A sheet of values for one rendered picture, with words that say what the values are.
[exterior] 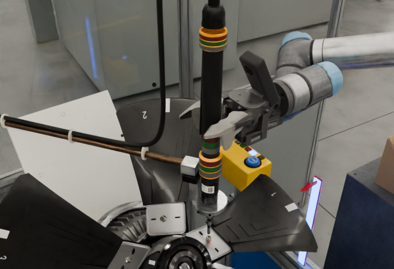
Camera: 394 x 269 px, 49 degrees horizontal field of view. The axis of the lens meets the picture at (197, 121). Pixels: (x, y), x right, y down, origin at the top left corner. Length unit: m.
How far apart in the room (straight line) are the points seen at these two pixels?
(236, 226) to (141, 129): 0.30
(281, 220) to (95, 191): 0.45
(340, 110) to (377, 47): 2.82
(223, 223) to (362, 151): 2.45
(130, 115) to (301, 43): 0.43
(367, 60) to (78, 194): 0.73
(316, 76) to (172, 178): 0.36
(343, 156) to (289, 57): 2.29
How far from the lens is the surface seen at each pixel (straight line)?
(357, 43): 1.01
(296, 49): 1.03
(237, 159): 1.36
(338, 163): 3.20
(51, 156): 1.08
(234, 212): 1.02
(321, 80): 0.89
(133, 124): 0.96
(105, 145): 0.89
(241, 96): 0.79
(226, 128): 0.72
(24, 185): 0.79
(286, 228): 1.04
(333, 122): 3.63
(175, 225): 0.90
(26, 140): 1.08
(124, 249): 0.87
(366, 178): 1.49
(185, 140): 0.92
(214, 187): 0.83
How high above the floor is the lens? 1.91
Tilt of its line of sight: 33 degrees down
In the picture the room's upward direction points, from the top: straight up
